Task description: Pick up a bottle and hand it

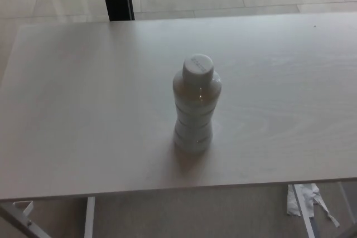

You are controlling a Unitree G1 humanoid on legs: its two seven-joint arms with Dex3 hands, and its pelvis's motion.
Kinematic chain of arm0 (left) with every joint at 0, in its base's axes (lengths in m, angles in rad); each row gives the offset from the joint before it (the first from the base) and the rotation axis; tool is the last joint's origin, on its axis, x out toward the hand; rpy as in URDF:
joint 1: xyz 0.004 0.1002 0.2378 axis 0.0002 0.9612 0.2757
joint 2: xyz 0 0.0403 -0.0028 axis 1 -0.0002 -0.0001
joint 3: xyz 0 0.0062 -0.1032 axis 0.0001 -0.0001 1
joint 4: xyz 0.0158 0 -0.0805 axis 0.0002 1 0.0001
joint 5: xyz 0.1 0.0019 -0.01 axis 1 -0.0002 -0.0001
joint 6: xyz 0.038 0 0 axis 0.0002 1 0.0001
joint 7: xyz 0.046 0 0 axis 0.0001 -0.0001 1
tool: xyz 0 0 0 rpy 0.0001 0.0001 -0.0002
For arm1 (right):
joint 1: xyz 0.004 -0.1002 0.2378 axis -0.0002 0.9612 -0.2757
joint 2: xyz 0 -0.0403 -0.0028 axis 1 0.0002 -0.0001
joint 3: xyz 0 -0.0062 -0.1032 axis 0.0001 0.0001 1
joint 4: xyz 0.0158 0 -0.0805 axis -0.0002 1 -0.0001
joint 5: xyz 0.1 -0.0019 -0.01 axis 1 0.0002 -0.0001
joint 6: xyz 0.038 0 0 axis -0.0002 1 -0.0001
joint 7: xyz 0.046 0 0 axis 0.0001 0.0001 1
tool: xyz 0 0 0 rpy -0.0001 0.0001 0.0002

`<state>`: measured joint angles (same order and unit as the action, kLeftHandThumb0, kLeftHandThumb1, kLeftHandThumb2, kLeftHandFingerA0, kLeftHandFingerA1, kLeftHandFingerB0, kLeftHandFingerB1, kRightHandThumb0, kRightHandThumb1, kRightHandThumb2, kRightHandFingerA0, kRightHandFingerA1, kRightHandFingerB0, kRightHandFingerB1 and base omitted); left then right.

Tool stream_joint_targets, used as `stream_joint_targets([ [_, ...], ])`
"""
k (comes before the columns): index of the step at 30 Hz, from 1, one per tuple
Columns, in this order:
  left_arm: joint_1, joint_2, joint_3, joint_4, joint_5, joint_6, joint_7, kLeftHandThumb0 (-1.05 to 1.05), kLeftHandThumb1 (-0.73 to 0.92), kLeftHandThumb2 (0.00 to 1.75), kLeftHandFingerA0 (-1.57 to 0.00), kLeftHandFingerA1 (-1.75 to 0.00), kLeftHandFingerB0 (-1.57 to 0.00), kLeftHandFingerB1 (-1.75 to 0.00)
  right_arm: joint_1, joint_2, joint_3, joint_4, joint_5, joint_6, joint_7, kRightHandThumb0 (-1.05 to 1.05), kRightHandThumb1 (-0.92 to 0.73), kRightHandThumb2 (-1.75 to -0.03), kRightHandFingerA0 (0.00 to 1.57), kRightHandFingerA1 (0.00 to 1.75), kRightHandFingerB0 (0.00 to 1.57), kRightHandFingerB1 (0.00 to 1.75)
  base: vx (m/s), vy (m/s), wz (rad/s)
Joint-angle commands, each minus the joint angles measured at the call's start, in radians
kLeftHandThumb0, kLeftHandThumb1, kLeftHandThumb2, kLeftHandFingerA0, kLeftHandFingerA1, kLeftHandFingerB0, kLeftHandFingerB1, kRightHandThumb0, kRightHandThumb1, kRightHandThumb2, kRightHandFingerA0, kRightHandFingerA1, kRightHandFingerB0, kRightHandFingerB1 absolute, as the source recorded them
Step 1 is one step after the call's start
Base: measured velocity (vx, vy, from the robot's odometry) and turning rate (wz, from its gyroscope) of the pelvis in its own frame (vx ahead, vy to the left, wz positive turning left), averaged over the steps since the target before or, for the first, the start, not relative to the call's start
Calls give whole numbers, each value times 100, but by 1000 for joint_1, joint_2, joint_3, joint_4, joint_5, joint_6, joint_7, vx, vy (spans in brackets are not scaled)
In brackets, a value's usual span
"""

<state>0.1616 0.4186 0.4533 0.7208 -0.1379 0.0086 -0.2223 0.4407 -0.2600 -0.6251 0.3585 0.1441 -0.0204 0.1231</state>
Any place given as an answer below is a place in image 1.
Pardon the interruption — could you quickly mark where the white plastic bottle with cap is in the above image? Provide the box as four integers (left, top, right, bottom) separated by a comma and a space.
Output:
172, 53, 223, 154

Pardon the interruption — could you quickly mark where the white table leg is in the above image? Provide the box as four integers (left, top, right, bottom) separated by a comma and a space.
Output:
292, 184, 318, 238
84, 196, 96, 238

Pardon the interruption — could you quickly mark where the crumpled white paper scrap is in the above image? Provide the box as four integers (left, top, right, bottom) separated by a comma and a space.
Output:
286, 183, 341, 228

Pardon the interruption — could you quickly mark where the grey diagonal table brace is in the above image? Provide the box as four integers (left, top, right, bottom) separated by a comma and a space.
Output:
0, 202, 52, 238

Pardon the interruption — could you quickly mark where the white metal table bracket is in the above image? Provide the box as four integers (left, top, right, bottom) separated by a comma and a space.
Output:
12, 200, 35, 219

